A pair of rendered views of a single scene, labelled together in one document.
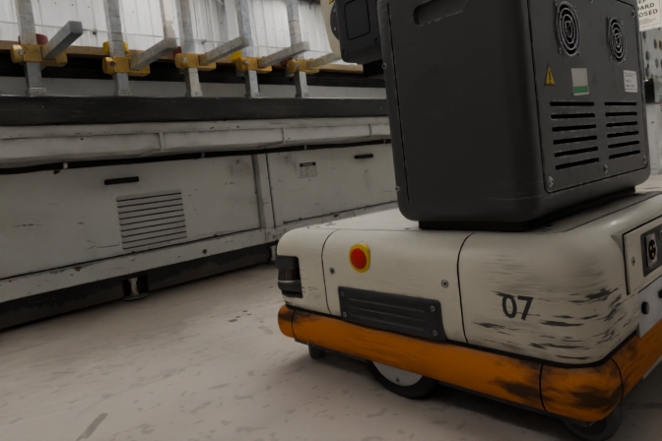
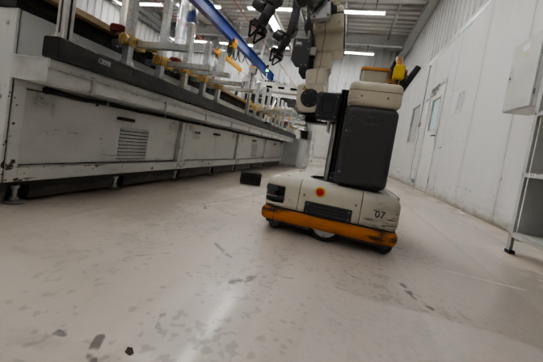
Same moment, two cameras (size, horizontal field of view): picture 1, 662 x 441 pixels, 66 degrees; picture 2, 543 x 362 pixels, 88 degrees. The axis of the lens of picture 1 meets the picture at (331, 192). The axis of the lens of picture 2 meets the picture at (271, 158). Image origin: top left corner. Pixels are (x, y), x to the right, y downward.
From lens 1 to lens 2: 0.94 m
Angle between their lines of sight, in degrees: 33
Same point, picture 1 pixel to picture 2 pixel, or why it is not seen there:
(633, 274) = not seen: hidden behind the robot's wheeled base
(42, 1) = not seen: outside the picture
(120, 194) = (123, 127)
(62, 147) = (128, 97)
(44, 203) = (86, 122)
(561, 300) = (393, 214)
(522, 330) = (380, 221)
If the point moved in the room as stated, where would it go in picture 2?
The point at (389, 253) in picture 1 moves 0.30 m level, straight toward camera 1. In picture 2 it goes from (334, 192) to (384, 210)
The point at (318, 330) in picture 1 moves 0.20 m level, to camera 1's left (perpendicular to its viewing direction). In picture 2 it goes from (289, 216) to (255, 216)
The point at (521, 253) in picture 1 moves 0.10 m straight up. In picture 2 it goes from (384, 199) to (388, 178)
